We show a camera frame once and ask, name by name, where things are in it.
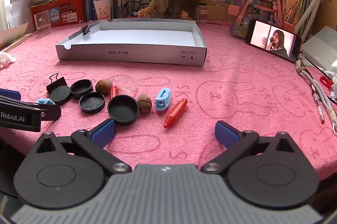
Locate clear glass cup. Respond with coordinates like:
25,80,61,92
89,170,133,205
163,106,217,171
34,10,52,38

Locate wooden desk organizer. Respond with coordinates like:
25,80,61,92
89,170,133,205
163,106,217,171
197,0,229,21

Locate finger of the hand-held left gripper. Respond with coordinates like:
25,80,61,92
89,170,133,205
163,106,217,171
0,89,40,110
39,104,62,121

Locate long red crayon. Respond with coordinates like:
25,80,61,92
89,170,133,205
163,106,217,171
164,98,188,128

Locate large red plastic basket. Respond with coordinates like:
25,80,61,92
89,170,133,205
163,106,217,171
28,0,87,28

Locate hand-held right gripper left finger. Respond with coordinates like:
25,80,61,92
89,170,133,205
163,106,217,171
32,119,132,174

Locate large black binder clip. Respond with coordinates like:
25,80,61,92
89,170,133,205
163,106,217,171
46,73,68,94

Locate white cardboard box tray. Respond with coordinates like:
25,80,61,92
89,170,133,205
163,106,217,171
55,19,207,67

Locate white pipe frame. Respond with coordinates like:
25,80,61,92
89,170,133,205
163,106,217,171
293,0,335,35

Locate pink triangular toy house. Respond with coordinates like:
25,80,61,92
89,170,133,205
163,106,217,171
229,0,287,38

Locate white cat print paper cup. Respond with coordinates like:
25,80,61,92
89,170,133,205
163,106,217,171
93,0,112,21

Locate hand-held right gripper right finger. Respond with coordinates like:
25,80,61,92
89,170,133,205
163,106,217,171
201,121,299,174

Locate small black binder clip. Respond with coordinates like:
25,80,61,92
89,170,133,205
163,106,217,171
79,20,93,36

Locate black smartphone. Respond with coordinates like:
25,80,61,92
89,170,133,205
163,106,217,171
245,18,302,63

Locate pink rabbit print cloth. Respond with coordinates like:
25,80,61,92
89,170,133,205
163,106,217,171
0,20,337,188

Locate red scissors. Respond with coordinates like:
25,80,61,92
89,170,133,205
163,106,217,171
320,76,333,88

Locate small white jar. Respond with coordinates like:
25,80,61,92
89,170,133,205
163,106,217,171
196,5,208,23

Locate clear plastic dome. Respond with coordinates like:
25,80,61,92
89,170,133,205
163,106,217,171
112,76,139,96

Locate black miniature bicycle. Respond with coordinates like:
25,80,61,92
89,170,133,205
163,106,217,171
116,0,152,19

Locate large black round cap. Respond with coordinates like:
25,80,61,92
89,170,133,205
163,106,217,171
107,95,139,125

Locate white plastic folder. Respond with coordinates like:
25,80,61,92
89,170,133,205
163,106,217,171
300,26,337,72

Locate crumpled white tissue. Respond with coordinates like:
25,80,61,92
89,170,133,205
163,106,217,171
0,51,16,69

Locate row of glossy booklets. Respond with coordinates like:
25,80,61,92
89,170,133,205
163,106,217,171
282,0,316,27

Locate wooden board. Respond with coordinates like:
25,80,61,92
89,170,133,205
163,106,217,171
0,33,35,53

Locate brown cardboard box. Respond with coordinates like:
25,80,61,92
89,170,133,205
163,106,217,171
320,0,337,29

